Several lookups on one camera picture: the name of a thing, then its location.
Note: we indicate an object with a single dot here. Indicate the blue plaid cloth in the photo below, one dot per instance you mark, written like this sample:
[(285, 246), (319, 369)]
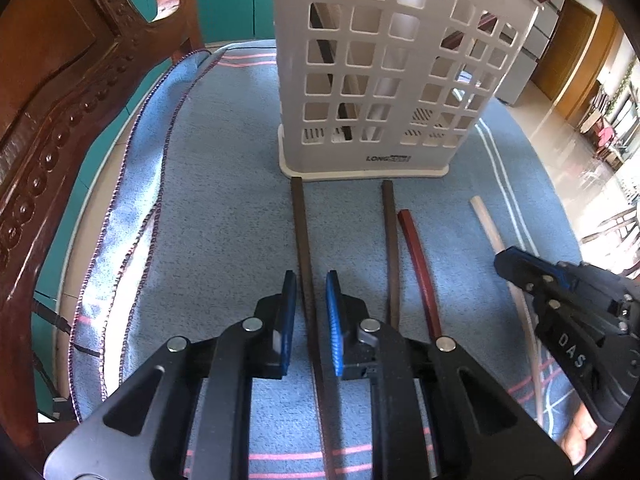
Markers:
[(201, 228)]

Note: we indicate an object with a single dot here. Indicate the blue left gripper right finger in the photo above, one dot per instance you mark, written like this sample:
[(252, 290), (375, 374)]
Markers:
[(338, 322)]

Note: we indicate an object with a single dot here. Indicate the person's right hand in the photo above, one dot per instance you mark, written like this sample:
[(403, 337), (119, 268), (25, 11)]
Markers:
[(581, 429)]

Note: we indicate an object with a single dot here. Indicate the white plastic utensil basket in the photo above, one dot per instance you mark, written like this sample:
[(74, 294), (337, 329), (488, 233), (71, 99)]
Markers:
[(368, 91)]

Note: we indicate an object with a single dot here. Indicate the carved wooden chair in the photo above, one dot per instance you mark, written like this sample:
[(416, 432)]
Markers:
[(68, 68)]

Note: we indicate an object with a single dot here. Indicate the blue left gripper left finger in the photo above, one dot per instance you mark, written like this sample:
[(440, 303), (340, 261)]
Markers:
[(283, 324)]

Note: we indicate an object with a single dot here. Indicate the brown wooden door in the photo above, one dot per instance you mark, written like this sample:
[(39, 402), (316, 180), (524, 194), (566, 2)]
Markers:
[(570, 37)]

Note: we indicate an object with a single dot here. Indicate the dark brown chopstick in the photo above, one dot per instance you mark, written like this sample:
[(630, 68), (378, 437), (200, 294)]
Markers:
[(311, 322), (392, 254)]

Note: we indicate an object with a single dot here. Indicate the dark red chopstick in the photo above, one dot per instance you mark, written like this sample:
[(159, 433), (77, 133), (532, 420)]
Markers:
[(423, 274)]

